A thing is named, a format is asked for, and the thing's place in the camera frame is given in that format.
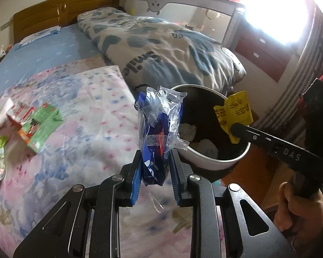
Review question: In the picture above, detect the wooden bed headboard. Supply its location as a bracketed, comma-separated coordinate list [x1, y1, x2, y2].
[13, 0, 121, 44]

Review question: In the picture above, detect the yellow wrapper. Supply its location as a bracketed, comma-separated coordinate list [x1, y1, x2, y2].
[214, 90, 252, 144]

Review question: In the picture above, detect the green carton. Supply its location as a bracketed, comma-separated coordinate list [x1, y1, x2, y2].
[17, 103, 63, 154]

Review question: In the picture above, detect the blue white pillow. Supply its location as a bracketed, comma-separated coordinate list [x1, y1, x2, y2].
[15, 25, 61, 50]

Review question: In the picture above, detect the plain white tissue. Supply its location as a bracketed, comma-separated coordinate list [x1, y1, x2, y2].
[0, 98, 15, 128]

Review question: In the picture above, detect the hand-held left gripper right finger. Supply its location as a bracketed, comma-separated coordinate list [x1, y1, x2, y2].
[169, 149, 298, 258]

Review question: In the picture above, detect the white waste bin black liner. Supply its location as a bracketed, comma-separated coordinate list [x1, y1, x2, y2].
[170, 84, 252, 183]

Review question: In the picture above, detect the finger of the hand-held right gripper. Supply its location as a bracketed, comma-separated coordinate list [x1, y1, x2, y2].
[230, 122, 275, 154]

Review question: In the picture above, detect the red-brown drawer cabinet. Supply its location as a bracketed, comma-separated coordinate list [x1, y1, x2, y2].
[235, 23, 295, 84]

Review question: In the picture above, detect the blue bed sheet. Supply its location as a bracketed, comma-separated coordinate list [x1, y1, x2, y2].
[0, 23, 108, 87]

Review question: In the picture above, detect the pink white tissue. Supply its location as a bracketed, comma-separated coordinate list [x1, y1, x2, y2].
[179, 122, 197, 143]

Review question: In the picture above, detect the heart print quilt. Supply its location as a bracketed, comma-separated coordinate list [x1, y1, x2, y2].
[77, 8, 247, 97]

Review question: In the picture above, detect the grey bed guard rail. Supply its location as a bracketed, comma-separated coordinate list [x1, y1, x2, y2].
[122, 0, 245, 52]

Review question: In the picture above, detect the blue clear plastic wrapper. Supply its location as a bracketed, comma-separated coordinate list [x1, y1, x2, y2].
[135, 85, 190, 213]

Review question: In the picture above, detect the person's right hand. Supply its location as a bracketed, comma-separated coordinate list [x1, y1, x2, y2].
[274, 181, 323, 237]

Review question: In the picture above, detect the grey pleated curtain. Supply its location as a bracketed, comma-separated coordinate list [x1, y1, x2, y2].
[252, 11, 323, 130]

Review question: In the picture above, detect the floral bed sheet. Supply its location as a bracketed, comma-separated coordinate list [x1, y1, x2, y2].
[0, 55, 205, 258]

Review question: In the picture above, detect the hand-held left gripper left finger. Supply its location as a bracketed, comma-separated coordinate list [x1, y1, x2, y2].
[13, 148, 144, 258]

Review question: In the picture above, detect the red white carton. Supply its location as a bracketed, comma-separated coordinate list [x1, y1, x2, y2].
[7, 103, 34, 132]

